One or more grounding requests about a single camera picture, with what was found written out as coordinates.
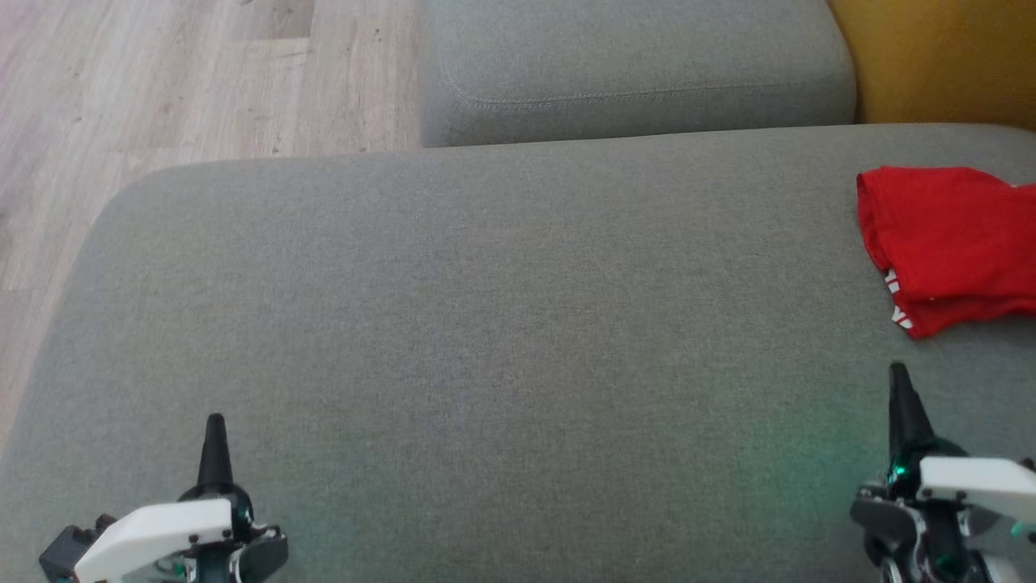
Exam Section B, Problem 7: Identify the grey sofa section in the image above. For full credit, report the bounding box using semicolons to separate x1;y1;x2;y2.
417;0;859;149

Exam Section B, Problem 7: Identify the mustard yellow cushion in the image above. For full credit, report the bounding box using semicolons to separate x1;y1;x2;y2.
826;0;1036;132

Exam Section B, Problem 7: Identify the red Bulls 23 jersey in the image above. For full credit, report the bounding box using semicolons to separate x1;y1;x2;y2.
856;166;1036;339

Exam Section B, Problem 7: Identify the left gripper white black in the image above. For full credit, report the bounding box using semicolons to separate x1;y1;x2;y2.
73;413;290;583

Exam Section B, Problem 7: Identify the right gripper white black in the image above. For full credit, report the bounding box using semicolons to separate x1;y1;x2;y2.
848;362;1036;583

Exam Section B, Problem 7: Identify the grey sofa seat cushion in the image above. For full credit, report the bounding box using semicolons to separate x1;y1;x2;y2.
0;123;1036;583

